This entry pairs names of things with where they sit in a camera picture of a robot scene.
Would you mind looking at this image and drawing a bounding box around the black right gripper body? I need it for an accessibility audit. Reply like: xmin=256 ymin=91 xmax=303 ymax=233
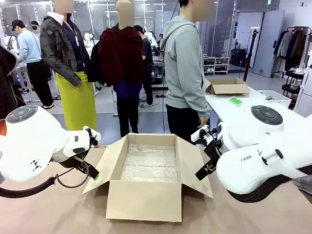
xmin=203 ymin=139 xmax=224 ymax=169

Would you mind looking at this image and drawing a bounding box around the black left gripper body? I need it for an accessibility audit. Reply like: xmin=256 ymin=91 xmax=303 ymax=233
xmin=76 ymin=156 xmax=99 ymax=178

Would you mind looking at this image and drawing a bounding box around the person's right forearm grey sleeve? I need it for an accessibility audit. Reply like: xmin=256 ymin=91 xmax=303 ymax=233
xmin=189 ymin=87 xmax=209 ymax=119

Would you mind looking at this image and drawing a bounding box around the person's right hand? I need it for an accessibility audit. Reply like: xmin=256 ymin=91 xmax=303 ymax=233
xmin=198 ymin=116 xmax=209 ymax=130

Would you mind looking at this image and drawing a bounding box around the white side table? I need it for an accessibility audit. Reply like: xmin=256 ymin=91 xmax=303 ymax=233
xmin=205 ymin=89 xmax=312 ymax=127

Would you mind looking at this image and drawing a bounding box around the clear bubble wrap sheet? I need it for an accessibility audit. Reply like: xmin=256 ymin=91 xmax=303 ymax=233
xmin=119 ymin=143 xmax=178 ymax=183

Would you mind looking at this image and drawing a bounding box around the large open cardboard box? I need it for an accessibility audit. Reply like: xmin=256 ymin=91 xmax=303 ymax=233
xmin=82 ymin=133 xmax=214 ymax=223

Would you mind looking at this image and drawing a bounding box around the yellow skirt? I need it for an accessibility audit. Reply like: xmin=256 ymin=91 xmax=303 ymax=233
xmin=55 ymin=71 xmax=98 ymax=131

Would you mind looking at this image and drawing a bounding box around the small open cardboard box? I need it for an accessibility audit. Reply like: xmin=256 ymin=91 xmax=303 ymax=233
xmin=206 ymin=78 xmax=251 ymax=96

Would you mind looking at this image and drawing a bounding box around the white plastic mesh basket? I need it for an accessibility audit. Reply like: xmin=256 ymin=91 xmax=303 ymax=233
xmin=255 ymin=90 xmax=293 ymax=108

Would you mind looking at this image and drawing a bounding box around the wooden shoe shelf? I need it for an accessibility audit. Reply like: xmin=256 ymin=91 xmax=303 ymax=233
xmin=203 ymin=56 xmax=230 ymax=75

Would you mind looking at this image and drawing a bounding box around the grey crumpled plastic bag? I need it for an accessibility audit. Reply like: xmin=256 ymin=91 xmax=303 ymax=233
xmin=292 ymin=175 xmax=312 ymax=196

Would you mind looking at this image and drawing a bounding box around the person in grey hoodie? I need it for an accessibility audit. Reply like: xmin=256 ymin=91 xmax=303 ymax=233
xmin=162 ymin=0 xmax=215 ymax=145

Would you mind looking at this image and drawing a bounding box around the black suitcase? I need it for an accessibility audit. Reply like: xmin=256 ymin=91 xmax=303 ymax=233
xmin=230 ymin=48 xmax=248 ymax=66

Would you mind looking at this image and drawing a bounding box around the black tripod stand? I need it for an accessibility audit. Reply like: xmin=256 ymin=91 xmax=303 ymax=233
xmin=243 ymin=28 xmax=259 ymax=82

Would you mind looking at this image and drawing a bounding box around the black rolling cart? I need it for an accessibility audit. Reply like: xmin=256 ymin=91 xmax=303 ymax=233
xmin=281 ymin=69 xmax=306 ymax=103

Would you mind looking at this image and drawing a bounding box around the person in black clothes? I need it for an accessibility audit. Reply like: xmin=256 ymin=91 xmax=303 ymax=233
xmin=134 ymin=24 xmax=155 ymax=106

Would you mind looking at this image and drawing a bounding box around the mannequin in maroon sweater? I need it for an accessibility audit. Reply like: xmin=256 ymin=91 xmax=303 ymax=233
xmin=87 ymin=0 xmax=147 ymax=138

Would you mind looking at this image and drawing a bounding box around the mannequin in dark jacket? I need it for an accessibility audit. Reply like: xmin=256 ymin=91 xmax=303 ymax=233
xmin=39 ymin=0 xmax=98 ymax=132

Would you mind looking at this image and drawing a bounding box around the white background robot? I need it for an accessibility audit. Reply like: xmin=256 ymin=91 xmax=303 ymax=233
xmin=143 ymin=31 xmax=159 ymax=49
xmin=2 ymin=35 xmax=20 ymax=56
xmin=83 ymin=31 xmax=95 ymax=57

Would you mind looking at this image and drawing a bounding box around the clothes rack with coats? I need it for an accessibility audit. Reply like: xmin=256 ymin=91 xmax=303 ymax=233
xmin=271 ymin=25 xmax=312 ymax=79

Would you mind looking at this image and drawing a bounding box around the man in light blue shirt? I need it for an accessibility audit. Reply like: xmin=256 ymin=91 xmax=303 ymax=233
xmin=11 ymin=19 xmax=55 ymax=110

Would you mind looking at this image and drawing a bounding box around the person with black face mask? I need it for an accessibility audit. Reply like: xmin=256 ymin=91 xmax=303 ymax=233
xmin=30 ymin=20 xmax=41 ymax=35

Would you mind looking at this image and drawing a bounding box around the thin black left gripper cable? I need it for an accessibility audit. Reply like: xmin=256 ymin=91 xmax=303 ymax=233
xmin=55 ymin=158 xmax=90 ymax=189

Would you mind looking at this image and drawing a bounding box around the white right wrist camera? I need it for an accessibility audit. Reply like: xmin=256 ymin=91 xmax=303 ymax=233
xmin=191 ymin=125 xmax=211 ymax=143

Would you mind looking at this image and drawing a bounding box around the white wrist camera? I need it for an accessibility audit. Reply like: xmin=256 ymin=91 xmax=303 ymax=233
xmin=82 ymin=126 xmax=102 ymax=148
xmin=191 ymin=125 xmax=211 ymax=143

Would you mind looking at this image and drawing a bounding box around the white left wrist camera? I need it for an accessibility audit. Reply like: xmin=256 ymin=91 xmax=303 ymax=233
xmin=82 ymin=126 xmax=102 ymax=148

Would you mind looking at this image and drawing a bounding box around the black sleeved left arm cable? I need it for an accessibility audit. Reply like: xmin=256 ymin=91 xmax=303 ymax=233
xmin=0 ymin=175 xmax=56 ymax=198

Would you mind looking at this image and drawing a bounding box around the black sleeved arm cable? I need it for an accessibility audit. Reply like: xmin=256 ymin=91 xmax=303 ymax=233
xmin=226 ymin=167 xmax=312 ymax=203
xmin=0 ymin=175 xmax=56 ymax=198

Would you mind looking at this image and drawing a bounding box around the black sleeved right arm cable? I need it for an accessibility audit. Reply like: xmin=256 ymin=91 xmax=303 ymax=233
xmin=226 ymin=167 xmax=312 ymax=203

